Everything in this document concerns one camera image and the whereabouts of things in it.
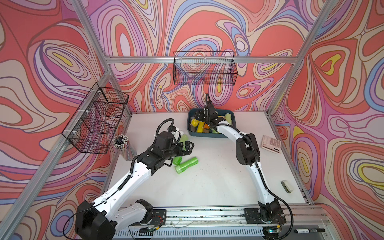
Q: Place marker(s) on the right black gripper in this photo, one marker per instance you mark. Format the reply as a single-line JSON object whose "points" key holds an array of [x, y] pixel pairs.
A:
{"points": [[198, 115]]}

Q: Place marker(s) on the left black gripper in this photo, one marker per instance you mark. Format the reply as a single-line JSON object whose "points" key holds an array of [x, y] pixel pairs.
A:
{"points": [[188, 150]]}

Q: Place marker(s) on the teal plastic storage box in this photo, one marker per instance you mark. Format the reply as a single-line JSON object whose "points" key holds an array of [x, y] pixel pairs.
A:
{"points": [[221, 112]]}

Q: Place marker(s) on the yellow roll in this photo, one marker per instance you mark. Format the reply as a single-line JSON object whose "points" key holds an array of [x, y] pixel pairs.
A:
{"points": [[199, 125]]}

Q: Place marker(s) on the grey trash bag roll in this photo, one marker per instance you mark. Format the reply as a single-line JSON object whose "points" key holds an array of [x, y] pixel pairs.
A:
{"points": [[192, 127]]}

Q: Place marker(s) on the light green roll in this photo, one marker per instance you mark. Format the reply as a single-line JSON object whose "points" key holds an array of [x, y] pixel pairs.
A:
{"points": [[228, 118]]}

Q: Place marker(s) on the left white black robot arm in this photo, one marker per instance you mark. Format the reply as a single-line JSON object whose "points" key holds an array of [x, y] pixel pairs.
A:
{"points": [[102, 218]]}

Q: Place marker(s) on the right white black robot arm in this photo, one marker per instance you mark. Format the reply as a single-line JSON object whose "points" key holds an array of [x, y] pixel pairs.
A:
{"points": [[248, 154]]}

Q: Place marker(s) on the green roll bottom left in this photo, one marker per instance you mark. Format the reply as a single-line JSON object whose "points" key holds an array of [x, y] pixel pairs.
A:
{"points": [[184, 138]]}

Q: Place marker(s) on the green roll left lower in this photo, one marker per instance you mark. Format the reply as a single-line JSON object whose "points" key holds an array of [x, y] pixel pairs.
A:
{"points": [[177, 161]]}

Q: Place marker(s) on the green roll centre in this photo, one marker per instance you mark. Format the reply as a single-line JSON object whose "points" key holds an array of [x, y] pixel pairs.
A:
{"points": [[185, 165]]}

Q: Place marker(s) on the clear cup of pencils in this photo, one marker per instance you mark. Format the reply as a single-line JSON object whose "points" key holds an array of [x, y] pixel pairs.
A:
{"points": [[125, 147]]}

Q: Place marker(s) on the pink calculator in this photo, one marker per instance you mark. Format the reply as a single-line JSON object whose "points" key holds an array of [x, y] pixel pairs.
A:
{"points": [[271, 144]]}

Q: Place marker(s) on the white grey computer mouse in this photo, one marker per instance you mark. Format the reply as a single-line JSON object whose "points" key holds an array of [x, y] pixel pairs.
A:
{"points": [[287, 186]]}

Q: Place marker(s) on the black marker pen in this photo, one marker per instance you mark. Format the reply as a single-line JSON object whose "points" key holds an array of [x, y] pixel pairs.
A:
{"points": [[309, 231]]}

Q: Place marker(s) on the back black wire basket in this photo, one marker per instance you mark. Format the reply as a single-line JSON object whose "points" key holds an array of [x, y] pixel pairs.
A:
{"points": [[205, 68]]}

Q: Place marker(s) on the black wire basket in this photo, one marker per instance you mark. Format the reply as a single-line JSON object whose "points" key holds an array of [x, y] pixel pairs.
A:
{"points": [[96, 120], [205, 68]]}

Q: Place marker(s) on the left black wire basket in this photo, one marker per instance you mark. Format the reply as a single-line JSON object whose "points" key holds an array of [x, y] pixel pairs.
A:
{"points": [[96, 120]]}

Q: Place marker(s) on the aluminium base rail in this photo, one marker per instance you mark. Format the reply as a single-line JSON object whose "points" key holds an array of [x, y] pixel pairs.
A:
{"points": [[225, 222]]}

